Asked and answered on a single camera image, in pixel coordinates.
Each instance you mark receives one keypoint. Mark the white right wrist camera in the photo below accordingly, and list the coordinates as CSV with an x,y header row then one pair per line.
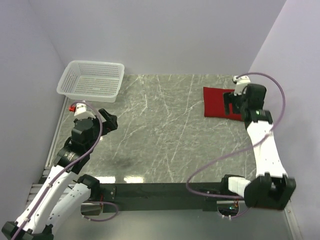
x,y
241,83

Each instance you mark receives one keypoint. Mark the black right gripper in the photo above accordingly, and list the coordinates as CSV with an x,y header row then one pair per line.
x,y
229,97

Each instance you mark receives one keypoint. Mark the white plastic basket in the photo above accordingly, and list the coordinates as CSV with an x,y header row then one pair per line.
x,y
95,81

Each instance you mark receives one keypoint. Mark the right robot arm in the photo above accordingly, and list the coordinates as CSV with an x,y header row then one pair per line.
x,y
271,188

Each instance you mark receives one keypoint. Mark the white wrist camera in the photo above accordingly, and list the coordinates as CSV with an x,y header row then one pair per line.
x,y
241,83
80,111

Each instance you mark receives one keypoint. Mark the black base beam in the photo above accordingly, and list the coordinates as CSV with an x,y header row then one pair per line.
x,y
162,196

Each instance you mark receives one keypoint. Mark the aluminium frame rail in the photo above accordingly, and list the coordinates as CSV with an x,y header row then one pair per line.
x,y
51,154

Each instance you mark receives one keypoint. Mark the red t shirt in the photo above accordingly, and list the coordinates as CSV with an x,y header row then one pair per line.
x,y
214,107

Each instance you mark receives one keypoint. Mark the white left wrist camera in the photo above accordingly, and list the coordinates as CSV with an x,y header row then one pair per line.
x,y
80,111

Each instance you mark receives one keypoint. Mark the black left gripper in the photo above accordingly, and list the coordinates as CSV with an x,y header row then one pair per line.
x,y
112,124

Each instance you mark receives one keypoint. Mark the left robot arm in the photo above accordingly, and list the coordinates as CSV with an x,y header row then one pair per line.
x,y
50,208

